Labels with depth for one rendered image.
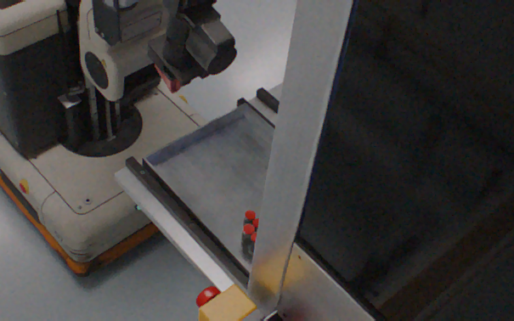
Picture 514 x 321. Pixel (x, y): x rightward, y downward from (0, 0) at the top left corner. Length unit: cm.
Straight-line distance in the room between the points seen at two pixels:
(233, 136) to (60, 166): 87
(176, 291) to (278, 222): 136
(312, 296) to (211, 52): 39
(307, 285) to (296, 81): 31
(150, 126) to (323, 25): 165
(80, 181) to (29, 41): 47
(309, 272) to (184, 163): 55
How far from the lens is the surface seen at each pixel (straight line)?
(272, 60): 298
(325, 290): 90
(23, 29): 191
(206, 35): 105
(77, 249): 209
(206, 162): 139
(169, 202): 130
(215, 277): 123
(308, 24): 68
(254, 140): 143
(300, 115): 75
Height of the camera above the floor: 194
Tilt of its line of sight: 49 degrees down
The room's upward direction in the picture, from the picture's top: 9 degrees clockwise
